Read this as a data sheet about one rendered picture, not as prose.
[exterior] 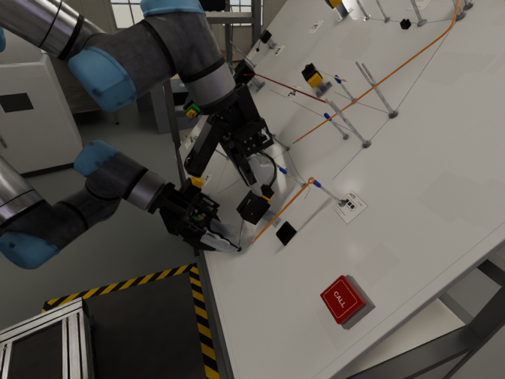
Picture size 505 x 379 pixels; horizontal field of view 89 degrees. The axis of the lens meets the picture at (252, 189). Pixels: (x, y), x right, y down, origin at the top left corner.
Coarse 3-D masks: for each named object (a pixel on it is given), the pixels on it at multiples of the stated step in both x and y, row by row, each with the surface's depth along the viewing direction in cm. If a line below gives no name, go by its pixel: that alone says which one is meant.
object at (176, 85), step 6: (174, 84) 144; (180, 84) 144; (174, 90) 133; (180, 90) 133; (186, 90) 133; (174, 96) 130; (180, 96) 131; (186, 96) 132; (174, 102) 132; (180, 102) 133
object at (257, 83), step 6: (240, 66) 89; (246, 66) 86; (240, 72) 88; (246, 72) 91; (252, 72) 88; (240, 78) 89; (246, 78) 90; (252, 78) 94; (258, 84) 96; (264, 84) 94; (258, 90) 96
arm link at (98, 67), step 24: (144, 24) 32; (96, 48) 30; (120, 48) 31; (144, 48) 32; (72, 72) 32; (96, 72) 30; (120, 72) 31; (144, 72) 33; (168, 72) 35; (96, 96) 31; (120, 96) 33
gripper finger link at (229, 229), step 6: (210, 222) 57; (216, 222) 57; (210, 228) 57; (216, 228) 58; (222, 228) 57; (228, 228) 57; (234, 228) 56; (216, 234) 59; (222, 234) 58; (228, 234) 58; (228, 240) 59; (234, 240) 59; (234, 246) 59
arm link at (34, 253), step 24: (0, 168) 42; (0, 192) 41; (24, 192) 43; (0, 216) 41; (24, 216) 42; (48, 216) 45; (72, 216) 47; (0, 240) 41; (24, 240) 41; (48, 240) 44; (72, 240) 48; (24, 264) 42
